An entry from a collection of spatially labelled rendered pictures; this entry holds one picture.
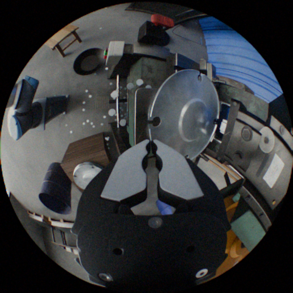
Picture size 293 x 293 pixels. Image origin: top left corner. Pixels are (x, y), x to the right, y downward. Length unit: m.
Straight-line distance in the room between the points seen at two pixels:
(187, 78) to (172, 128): 0.13
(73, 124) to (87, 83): 0.41
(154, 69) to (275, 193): 0.52
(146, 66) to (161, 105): 0.18
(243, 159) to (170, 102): 0.21
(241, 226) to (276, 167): 0.18
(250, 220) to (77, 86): 1.24
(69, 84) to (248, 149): 1.13
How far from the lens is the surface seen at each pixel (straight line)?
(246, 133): 0.23
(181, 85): 0.24
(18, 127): 0.48
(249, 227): 0.34
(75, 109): 1.00
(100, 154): 0.72
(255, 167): 0.29
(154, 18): 0.34
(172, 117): 0.24
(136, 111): 0.19
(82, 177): 0.82
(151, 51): 0.39
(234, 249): 0.59
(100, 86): 0.96
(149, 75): 0.35
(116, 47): 0.38
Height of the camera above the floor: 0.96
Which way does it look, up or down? 51 degrees down
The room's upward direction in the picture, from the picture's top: 140 degrees clockwise
